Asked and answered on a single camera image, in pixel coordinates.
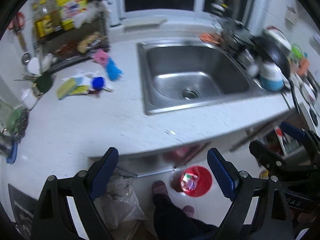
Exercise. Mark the glass carafe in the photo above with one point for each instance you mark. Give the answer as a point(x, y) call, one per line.
point(7, 117)

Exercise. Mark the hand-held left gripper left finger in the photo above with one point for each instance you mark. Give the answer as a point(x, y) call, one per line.
point(105, 170)

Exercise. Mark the green white medicine box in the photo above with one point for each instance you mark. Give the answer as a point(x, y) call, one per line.
point(186, 178)

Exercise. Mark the stainless steel sink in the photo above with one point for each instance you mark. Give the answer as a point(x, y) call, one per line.
point(200, 80)

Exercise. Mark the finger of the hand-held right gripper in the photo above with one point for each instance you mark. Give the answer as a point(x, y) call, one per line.
point(292, 130)
point(265, 152)

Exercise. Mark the crumpled white plastic bag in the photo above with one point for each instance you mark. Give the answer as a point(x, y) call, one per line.
point(87, 16)

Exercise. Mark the dark green mug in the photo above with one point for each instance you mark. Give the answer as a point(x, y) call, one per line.
point(45, 82)

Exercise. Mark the large white plastic bag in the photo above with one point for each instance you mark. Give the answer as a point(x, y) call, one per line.
point(122, 200)

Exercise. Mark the blue white bowl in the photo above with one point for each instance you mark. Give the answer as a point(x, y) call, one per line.
point(271, 78)

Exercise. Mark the white lidded ceramic pot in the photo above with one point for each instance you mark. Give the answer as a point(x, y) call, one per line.
point(30, 100)

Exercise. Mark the box of red chilies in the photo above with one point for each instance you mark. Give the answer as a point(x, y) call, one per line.
point(66, 48)

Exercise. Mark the green lidded container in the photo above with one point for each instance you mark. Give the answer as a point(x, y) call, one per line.
point(297, 52)

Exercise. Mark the grey flat board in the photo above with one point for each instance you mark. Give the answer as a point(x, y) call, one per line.
point(145, 24)

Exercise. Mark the orange cloth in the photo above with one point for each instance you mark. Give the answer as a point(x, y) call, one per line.
point(210, 38)

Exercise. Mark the blue saucer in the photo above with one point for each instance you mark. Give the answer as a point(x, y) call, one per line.
point(12, 155)

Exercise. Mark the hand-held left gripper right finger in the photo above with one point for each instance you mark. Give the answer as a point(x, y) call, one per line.
point(222, 172)

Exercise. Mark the person's dark trouser leg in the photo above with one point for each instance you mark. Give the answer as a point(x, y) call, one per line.
point(175, 220)

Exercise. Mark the yellow detergent jug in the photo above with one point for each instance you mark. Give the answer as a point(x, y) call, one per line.
point(71, 7)

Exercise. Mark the garlic bulbs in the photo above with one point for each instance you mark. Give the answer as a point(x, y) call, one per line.
point(47, 61)

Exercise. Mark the blue round lid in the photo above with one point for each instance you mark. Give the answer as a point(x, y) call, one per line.
point(98, 83)

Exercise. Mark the printed cardboard box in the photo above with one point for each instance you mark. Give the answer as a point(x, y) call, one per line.
point(286, 142)

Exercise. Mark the steel pot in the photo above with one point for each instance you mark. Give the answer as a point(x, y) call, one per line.
point(246, 57)

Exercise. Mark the blue scrub brush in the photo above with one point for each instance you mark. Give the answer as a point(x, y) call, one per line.
point(113, 70)

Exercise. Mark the pink slipper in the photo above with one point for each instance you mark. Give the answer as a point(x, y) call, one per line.
point(159, 188)
point(188, 211)

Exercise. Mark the yellow snack packet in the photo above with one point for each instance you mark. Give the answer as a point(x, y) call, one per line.
point(70, 88)

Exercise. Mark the dark sauce bottle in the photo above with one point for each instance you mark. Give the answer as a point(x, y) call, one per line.
point(58, 10)

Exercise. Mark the black wok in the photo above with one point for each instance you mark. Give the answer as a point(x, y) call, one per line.
point(275, 53)

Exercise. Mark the small metal strainer ladle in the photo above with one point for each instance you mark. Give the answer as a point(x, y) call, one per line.
point(25, 58)

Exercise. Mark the pink sponge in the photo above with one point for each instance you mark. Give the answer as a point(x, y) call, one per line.
point(101, 56)

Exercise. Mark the ginger root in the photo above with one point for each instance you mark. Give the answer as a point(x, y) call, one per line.
point(87, 42)

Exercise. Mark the white ceramic spoon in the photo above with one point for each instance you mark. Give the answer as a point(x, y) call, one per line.
point(33, 66)

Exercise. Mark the glass pot lid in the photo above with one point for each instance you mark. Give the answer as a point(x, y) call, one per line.
point(237, 28)

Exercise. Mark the small steel teapot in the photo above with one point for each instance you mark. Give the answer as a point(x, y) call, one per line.
point(6, 142)

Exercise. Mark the red plastic bin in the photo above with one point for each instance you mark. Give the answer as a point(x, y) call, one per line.
point(203, 180)

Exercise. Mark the steel wool scrubber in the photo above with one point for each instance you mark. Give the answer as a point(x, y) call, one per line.
point(21, 125)

